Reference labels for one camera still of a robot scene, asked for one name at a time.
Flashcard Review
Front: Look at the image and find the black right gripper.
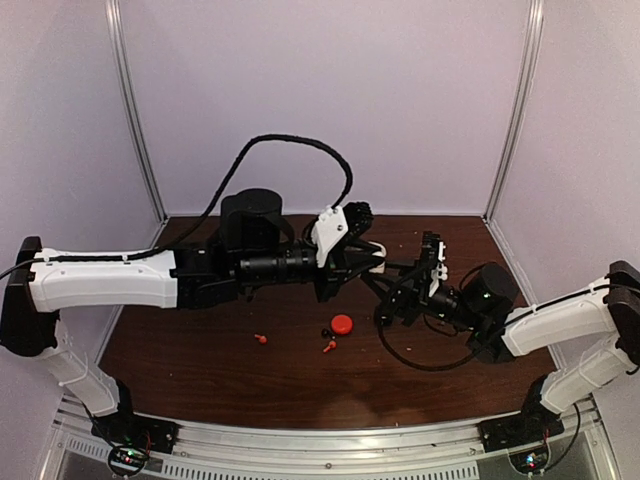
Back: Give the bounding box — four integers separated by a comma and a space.
361, 259, 483, 332

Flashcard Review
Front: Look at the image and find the white charging case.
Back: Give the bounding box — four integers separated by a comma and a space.
369, 242, 387, 274

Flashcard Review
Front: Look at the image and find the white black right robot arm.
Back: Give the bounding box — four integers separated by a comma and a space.
362, 260, 639, 442

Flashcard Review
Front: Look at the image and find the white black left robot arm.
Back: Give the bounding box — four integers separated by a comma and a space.
1, 188, 386, 444

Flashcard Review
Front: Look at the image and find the red round charging case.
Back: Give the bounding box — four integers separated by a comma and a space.
330, 314, 354, 336

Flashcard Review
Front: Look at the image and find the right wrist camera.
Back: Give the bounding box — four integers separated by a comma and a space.
420, 231, 448, 298

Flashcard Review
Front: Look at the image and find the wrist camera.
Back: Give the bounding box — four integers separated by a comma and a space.
311, 201, 373, 268
420, 231, 448, 298

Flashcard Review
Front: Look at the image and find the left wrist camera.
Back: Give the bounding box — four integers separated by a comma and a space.
311, 201, 373, 268

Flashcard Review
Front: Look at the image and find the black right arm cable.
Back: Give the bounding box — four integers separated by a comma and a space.
374, 294, 481, 372

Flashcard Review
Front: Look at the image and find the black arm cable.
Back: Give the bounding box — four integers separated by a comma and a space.
124, 133, 354, 261
374, 294, 481, 372

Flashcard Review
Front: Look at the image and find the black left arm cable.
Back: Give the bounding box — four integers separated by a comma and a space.
124, 133, 354, 261

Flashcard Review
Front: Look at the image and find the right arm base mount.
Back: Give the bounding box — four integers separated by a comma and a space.
478, 412, 565, 476

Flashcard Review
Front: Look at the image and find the aluminium front rail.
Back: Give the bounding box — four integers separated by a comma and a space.
36, 395, 622, 479

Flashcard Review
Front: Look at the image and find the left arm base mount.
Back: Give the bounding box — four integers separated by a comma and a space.
87, 411, 179, 478

